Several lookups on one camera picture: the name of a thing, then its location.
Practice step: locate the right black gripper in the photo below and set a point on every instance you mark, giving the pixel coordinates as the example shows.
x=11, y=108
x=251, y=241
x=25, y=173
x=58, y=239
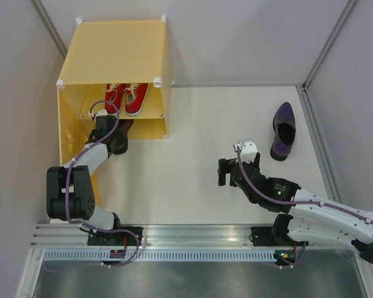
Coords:
x=224, y=164

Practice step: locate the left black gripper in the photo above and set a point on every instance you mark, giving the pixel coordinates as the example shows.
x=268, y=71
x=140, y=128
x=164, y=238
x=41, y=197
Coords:
x=115, y=129

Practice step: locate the purple leather loafer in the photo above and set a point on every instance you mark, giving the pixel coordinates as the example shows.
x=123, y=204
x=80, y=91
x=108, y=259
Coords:
x=284, y=132
x=120, y=137

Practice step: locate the red canvas sneaker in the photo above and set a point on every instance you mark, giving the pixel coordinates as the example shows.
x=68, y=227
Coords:
x=135, y=94
x=113, y=96

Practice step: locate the yellow plastic shoe cabinet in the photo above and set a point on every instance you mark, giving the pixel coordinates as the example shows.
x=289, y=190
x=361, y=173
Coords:
x=127, y=53

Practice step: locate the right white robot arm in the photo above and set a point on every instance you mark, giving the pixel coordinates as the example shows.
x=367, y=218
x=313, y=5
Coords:
x=302, y=217

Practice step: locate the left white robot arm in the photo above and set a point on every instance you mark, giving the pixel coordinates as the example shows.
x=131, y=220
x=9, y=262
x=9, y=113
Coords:
x=70, y=193

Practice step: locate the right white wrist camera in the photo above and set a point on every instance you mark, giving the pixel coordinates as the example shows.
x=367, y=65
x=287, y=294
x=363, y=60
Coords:
x=246, y=149

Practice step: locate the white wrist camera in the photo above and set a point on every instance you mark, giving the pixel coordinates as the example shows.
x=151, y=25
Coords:
x=100, y=113
x=246, y=149

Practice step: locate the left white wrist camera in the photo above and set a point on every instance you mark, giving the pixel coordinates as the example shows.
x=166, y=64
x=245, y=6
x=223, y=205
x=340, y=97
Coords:
x=100, y=113

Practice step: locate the aluminium frame post right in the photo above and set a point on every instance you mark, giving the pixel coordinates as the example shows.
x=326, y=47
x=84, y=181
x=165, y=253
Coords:
x=303, y=89

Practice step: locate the aluminium frame post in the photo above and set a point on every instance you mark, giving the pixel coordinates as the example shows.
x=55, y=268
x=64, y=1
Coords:
x=49, y=26
x=303, y=89

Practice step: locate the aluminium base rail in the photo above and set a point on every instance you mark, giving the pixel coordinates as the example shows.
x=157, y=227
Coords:
x=61, y=235

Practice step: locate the white slotted cable duct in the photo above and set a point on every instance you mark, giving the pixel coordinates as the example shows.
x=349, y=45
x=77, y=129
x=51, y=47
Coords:
x=195, y=255

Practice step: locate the aluminium frame post left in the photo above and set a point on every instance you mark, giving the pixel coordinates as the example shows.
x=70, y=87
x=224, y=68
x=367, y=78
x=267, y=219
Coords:
x=49, y=26

